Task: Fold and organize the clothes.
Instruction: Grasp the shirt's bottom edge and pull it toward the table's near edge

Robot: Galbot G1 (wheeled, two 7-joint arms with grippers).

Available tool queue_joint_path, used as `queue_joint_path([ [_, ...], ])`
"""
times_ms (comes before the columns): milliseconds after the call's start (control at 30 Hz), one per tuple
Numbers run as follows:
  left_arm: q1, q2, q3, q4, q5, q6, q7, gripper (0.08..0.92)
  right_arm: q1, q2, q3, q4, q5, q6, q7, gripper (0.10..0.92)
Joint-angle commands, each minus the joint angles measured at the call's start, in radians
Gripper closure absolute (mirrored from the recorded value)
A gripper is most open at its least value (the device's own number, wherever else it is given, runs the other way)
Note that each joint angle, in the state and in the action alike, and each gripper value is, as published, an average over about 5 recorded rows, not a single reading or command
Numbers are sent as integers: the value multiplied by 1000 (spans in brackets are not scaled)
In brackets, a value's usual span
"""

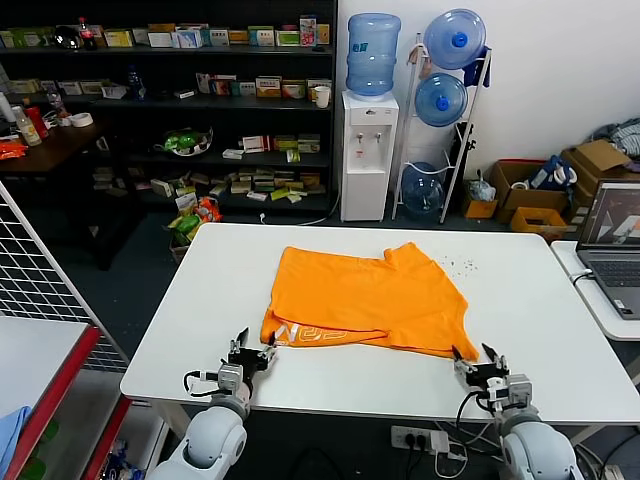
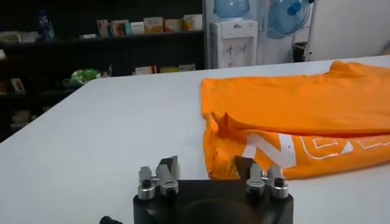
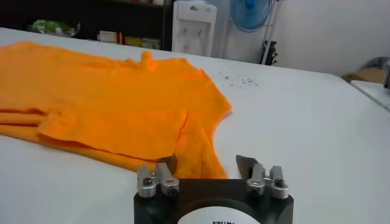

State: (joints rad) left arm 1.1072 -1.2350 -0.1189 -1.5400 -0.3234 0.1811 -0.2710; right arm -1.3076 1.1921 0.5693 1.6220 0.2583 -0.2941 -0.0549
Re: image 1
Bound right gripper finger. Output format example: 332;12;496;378
452;344;475;375
481;342;510;374

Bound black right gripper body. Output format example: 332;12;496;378
467;363;510;389

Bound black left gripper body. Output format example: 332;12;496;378
227;347;271;376

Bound orange t-shirt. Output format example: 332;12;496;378
259;242;481;362

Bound pile of grey clothes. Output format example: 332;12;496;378
589;118;640;174

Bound large white table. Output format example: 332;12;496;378
119;222;640;426

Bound white power strip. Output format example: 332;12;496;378
390;425;451;454

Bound small white side table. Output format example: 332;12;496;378
549;240;640;341

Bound colourful snack bags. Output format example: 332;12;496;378
167;196;224;246

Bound small orange cardboard box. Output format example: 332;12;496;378
509;206;569;244

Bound grey open laptop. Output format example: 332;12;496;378
575;180;640;321

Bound small box with plastic bag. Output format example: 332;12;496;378
462;169;500;220

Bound open brown cardboard box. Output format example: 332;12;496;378
489;159;569;224

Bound tilted blue water jug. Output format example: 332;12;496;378
401;162;446;216
423;8;487;71
414;72;469;128

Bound bowl with green packets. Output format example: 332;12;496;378
153;127;215;158

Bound white water dispenser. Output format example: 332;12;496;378
340;90;400;223

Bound black stand behind rack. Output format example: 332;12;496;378
449;122;475;196

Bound red framed white cart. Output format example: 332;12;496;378
0;315;134;480

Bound tilted brown cardboard box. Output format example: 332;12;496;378
559;139;640;221

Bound light blue cloth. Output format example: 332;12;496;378
0;405;34;471

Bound black shelf unit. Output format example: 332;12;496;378
0;0;339;219

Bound yellow white medicine box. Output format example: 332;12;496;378
255;76;283;99

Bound white metal jug rack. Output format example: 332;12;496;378
391;32;494;225

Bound dark wooden table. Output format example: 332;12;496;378
0;122;146;271

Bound dark blue bottle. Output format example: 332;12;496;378
127;64;146;101

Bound dark blue cloth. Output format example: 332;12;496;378
462;45;494;90

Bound orange juice bottle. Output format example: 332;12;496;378
12;105;44;148

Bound orange snack packet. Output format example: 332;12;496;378
0;139;29;161

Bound upright blue water jug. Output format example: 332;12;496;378
346;13;402;99

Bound cola bottle red label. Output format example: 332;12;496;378
78;17;99;51

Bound shiny metal bowl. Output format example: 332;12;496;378
52;24;82;51

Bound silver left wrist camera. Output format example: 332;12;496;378
218;363;244;390

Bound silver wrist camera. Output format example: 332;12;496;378
504;373;532;407
218;363;244;390

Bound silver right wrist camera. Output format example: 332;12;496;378
504;373;532;407

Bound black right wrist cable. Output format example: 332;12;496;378
455;390;496;431

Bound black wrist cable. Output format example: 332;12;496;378
455;390;496;431
182;369;221;399

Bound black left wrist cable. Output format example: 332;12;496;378
182;369;221;399

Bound blue bag white handles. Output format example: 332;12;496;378
529;154;579;191

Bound white wire grid panel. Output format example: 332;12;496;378
0;179;131;374

